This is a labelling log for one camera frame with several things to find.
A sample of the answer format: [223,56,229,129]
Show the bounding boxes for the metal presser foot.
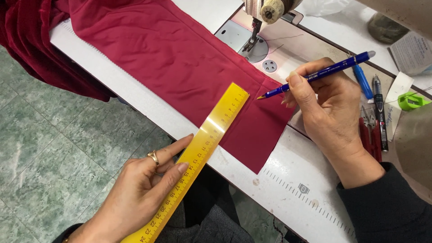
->
[242,18,263,53]

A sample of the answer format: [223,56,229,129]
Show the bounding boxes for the person's dark clothing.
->
[153,165,287,243]

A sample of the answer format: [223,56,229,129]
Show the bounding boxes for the gold ring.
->
[147,150,160,167]

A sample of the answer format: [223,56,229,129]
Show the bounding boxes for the red satin fabric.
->
[56,0,297,175]

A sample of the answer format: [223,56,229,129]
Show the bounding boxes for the black pen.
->
[372,75,389,152]

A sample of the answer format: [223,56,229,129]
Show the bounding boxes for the dark green round object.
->
[367,13,410,44]

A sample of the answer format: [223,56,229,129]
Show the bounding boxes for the white paper slip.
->
[383,72,414,142]

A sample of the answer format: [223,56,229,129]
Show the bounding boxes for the dark blue pen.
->
[256,51,376,101]

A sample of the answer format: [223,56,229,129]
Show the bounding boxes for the dark red velvet fabric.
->
[0,0,117,102]

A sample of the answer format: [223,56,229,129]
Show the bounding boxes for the person's left hand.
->
[76,134,195,243]

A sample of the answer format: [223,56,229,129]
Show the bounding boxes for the person's right hand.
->
[281,57,368,155]

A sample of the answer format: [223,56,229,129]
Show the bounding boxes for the red thread snips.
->
[358,105,383,163]

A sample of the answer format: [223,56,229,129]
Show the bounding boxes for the metal needle plate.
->
[215,20,269,63]

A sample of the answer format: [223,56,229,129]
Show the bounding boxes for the green plastic tool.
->
[398,92,432,112]

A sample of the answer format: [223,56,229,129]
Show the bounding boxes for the printed paper booklet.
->
[388,31,432,76]

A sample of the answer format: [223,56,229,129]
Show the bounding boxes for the yellow ruler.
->
[121,82,250,243]

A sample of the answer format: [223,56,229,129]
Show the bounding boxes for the light blue capped pen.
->
[348,52,374,103]

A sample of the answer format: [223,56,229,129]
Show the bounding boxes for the beige sewing machine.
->
[214,0,432,206]

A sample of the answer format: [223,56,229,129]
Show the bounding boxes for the beige cloth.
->
[393,103,432,191]

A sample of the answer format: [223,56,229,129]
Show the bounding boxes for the white plastic bag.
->
[297,0,353,17]

